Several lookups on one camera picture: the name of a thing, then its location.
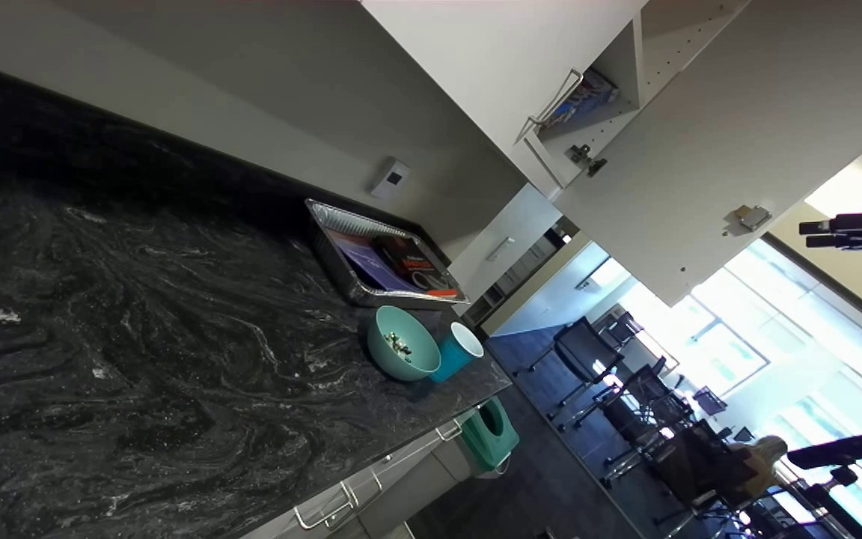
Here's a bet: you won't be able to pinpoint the short metal drawer handle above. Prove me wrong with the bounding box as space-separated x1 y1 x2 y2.
290 479 364 534

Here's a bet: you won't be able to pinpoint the seated person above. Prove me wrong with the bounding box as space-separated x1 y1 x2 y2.
665 431 788 515

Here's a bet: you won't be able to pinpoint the metal door hinge cup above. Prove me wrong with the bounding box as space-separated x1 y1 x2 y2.
724 205 774 239

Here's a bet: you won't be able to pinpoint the white cupboard interior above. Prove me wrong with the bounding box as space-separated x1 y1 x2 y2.
529 0 755 193

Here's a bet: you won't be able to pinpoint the white lower cabinet fronts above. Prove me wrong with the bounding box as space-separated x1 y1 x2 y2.
240 414 477 539

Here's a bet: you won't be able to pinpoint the metal cupboard hinge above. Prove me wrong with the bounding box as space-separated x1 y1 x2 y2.
562 145 611 179

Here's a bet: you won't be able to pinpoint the teal bowl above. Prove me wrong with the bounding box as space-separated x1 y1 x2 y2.
363 302 445 387

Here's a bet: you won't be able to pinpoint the teal plastic cup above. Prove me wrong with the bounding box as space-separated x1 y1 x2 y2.
429 320 489 387

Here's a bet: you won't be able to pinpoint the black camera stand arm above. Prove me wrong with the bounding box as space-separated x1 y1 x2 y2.
788 428 862 503

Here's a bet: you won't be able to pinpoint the long metal drawer handle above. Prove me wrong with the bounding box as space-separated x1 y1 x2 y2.
435 417 469 446

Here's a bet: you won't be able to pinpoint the green waste bin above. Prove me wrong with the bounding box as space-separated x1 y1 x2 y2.
457 396 520 473

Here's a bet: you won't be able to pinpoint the dark orange packet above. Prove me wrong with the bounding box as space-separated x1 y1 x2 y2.
388 250 462 305

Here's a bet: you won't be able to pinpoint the metal handle of plain door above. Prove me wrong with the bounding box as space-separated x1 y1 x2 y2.
517 66 587 145

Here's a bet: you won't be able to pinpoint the purple packet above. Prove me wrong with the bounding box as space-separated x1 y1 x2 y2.
334 233 420 295

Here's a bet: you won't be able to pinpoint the blue item inside cupboard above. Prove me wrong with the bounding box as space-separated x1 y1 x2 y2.
545 69 619 139

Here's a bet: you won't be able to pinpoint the black office chair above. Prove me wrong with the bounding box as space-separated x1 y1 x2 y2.
593 371 697 473
548 317 626 390

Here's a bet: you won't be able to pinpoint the white wall switch plate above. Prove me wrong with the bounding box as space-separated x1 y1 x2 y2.
369 157 415 202

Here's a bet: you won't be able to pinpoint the white cupboard door with sticker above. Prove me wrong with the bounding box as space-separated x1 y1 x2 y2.
548 0 862 308

